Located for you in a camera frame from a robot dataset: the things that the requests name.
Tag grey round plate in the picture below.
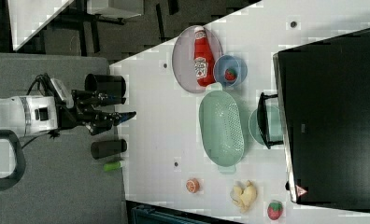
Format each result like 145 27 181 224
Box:
172 25 206 93

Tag black cylinder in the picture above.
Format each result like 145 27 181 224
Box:
91 139 127 160
84 74 126 97

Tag strawberry toy in bowl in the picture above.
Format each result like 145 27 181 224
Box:
224 69 237 82

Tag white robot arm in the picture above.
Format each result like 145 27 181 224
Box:
0 90 136 138

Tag blue bowl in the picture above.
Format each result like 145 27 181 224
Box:
213 55 248 88

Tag peeled banana toy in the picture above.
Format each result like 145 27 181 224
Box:
230 180 257 213

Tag orange slice toy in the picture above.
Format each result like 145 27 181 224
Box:
186 178 200 193

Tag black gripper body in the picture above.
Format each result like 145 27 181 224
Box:
57 90 114 135

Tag green cup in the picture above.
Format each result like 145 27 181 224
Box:
249 105 283 145

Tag green plastic strainer basket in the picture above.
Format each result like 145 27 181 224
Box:
199 83 245 175

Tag black toaster oven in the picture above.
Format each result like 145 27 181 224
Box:
273 28 370 213

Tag strawberry toy on table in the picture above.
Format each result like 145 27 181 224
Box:
267 201 283 220

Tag red ketchup bottle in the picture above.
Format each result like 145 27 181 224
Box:
193 26 215 87

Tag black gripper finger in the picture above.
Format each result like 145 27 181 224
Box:
110 97 126 105
112 111 136 126

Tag black cylinder upper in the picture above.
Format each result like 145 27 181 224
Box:
84 74 126 97

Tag black cylinder lower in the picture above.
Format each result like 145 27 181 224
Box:
91 139 127 160

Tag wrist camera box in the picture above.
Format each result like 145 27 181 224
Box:
50 78 74 108

